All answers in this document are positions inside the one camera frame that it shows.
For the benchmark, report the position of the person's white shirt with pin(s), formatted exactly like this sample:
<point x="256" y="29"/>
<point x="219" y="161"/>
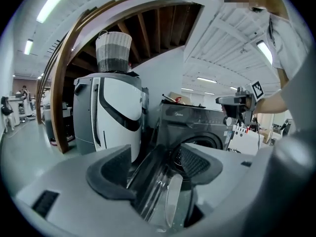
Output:
<point x="288" y="38"/>

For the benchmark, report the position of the ceiling light tube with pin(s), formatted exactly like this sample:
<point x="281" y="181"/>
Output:
<point x="264" y="52"/>
<point x="207" y="80"/>
<point x="28" y="46"/>
<point x="54" y="2"/>

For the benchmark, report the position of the black washing machine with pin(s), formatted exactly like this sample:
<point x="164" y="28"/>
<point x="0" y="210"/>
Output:
<point x="197" y="122"/>

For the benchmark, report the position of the person's right forearm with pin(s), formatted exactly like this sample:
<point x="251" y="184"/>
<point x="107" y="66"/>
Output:
<point x="274" y="104"/>

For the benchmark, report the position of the white chair with black bag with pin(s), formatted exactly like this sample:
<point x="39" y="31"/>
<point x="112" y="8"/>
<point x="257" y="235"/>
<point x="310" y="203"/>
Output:
<point x="7" y="110"/>

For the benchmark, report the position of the large white and grey machine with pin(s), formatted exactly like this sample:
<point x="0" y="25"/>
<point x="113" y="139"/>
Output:
<point x="118" y="102"/>

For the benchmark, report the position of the wooden staircase frame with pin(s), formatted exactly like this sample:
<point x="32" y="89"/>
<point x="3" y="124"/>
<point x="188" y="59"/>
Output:
<point x="60" y="95"/>

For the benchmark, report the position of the white desk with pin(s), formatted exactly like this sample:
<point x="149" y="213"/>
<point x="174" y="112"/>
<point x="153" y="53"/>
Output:
<point x="21" y="110"/>

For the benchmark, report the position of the white box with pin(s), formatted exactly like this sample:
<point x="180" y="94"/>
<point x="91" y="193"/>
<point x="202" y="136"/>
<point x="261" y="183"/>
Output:
<point x="244" y="142"/>

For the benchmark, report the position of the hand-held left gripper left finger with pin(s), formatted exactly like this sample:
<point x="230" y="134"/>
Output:
<point x="81" y="196"/>

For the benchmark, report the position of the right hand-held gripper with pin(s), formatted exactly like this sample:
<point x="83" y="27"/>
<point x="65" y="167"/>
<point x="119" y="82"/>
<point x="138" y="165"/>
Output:
<point x="247" y="100"/>

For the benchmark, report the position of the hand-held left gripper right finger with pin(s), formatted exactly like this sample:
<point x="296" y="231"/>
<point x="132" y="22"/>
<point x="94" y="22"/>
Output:
<point x="237" y="181"/>

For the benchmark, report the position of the round washer door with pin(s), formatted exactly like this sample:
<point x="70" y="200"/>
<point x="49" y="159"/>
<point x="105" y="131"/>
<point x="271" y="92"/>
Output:
<point x="158" y="194"/>

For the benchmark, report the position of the grey striped woven basket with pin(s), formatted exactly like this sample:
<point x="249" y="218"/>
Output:
<point x="113" y="51"/>

